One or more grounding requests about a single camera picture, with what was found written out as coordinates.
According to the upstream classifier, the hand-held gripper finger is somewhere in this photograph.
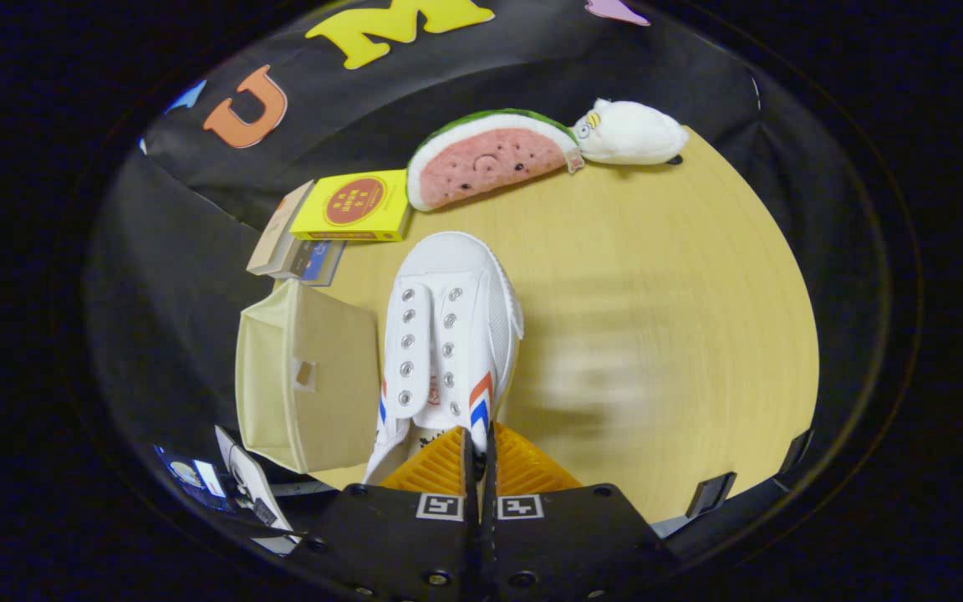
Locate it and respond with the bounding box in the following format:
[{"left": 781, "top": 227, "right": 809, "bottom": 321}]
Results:
[
  {"left": 481, "top": 423, "right": 683, "bottom": 602},
  {"left": 289, "top": 422, "right": 482, "bottom": 602}
]

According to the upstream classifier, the beige fabric storage box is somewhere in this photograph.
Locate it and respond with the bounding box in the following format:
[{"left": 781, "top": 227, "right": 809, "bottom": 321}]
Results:
[{"left": 235, "top": 278, "right": 383, "bottom": 475}]

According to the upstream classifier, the white canvas shoe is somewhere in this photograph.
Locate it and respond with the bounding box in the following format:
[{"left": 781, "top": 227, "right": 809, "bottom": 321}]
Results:
[{"left": 362, "top": 232, "right": 525, "bottom": 487}]

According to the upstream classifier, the white device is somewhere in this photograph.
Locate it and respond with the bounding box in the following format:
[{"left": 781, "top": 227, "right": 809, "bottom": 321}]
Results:
[{"left": 214, "top": 425, "right": 293, "bottom": 533}]

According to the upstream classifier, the blue book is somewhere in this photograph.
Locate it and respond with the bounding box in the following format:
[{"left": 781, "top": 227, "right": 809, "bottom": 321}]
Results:
[{"left": 302, "top": 241, "right": 345, "bottom": 288}]

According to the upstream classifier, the blue printed packet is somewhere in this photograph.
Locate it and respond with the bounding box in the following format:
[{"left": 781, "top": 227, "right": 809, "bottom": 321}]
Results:
[{"left": 154, "top": 446, "right": 228, "bottom": 513}]

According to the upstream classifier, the grey book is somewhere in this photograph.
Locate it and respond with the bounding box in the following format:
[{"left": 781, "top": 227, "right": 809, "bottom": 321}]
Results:
[{"left": 279, "top": 237, "right": 315, "bottom": 281}]

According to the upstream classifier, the yellow book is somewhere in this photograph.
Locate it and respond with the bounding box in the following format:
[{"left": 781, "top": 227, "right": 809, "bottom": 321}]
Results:
[{"left": 290, "top": 170, "right": 411, "bottom": 242}]

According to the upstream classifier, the tan book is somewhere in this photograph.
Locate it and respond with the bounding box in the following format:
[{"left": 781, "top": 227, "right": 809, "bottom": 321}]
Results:
[{"left": 247, "top": 180, "right": 316, "bottom": 276}]

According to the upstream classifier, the watermelon slice plush toy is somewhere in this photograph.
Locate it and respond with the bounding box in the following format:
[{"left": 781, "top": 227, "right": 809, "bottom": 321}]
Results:
[{"left": 406, "top": 109, "right": 584, "bottom": 212}]

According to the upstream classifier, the white plush animal toy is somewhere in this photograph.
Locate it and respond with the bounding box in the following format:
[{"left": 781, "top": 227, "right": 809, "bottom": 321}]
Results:
[{"left": 573, "top": 99, "right": 689, "bottom": 166}]

